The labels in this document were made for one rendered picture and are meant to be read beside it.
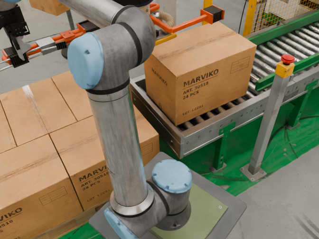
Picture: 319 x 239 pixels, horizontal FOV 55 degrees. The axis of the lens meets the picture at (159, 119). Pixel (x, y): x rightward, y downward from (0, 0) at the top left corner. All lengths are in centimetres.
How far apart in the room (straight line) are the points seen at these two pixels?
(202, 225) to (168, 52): 106
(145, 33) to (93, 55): 15
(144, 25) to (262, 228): 177
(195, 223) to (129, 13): 89
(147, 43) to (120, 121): 21
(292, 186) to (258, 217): 40
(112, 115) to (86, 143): 120
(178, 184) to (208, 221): 31
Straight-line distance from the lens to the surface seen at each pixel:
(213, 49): 196
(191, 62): 183
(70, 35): 149
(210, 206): 139
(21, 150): 207
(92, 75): 69
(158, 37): 164
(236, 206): 143
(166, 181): 111
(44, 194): 187
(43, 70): 371
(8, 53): 145
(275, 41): 297
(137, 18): 79
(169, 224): 128
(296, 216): 239
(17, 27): 138
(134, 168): 91
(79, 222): 223
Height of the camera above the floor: 197
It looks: 45 degrees down
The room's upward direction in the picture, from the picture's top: 2 degrees counter-clockwise
